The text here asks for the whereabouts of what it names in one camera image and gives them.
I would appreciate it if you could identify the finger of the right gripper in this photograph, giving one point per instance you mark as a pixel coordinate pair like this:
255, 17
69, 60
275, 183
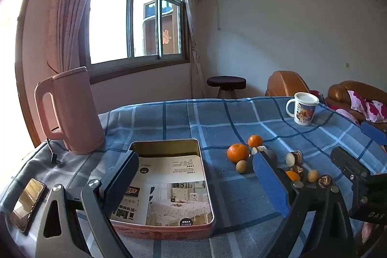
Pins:
375, 131
350, 167

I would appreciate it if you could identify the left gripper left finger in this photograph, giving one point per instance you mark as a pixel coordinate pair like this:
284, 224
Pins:
101, 197

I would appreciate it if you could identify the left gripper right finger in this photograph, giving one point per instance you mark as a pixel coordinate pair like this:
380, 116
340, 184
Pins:
284, 194

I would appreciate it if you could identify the smooth orange kumquat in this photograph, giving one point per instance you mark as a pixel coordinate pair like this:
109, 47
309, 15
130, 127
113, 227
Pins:
293, 176

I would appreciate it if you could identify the dark chestnut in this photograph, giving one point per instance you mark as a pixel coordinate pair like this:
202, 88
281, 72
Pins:
325, 182

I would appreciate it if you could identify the brown longan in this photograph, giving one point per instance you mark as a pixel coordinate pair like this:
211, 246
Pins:
313, 176
241, 166

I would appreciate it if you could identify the purple passion fruit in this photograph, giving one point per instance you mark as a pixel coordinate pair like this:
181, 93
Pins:
271, 155

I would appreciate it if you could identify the cut sugarcane piece large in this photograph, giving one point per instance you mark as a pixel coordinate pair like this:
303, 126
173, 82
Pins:
294, 158

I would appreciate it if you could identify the small orange mandarin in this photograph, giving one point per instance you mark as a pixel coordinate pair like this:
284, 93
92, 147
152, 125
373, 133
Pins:
255, 141

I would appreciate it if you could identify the large orange mandarin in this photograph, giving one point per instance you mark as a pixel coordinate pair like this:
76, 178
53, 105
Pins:
237, 152

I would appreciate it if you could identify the dark chestnut shell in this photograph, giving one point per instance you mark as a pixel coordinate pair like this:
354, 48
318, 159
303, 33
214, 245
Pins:
297, 169

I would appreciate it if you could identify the person's hand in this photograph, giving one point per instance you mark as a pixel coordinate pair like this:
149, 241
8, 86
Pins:
367, 231

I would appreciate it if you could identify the pink floral cushion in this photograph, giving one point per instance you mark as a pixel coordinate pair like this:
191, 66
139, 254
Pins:
373, 111

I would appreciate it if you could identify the blue plaid tablecloth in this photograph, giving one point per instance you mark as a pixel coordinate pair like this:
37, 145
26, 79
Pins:
245, 219

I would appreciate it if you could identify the brown leather sofa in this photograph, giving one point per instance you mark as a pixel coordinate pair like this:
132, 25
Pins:
338, 97

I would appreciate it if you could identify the black kettle power plug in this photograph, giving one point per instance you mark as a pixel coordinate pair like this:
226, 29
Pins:
57, 151

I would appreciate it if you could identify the pink metal tin box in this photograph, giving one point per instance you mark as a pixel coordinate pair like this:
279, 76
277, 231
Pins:
166, 148

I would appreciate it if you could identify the printed paper in tin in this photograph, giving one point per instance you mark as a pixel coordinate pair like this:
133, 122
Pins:
167, 192

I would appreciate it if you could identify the white cartoon mug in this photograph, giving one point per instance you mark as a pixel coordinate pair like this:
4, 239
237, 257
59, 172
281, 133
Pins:
302, 108

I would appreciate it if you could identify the black smartphone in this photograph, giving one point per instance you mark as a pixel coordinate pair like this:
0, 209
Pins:
26, 204

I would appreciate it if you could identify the pink electric kettle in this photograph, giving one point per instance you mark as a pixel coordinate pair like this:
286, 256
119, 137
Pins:
79, 126

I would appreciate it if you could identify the brown leather armchair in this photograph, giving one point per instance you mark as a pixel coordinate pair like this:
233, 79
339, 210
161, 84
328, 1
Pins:
285, 83

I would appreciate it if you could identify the black round stool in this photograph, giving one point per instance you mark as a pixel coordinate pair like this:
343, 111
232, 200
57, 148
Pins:
227, 85

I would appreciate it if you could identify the sliding glass window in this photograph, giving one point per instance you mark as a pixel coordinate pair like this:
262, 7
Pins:
120, 37

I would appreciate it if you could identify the pink curtain right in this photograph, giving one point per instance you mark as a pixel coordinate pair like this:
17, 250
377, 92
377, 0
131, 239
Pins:
197, 80

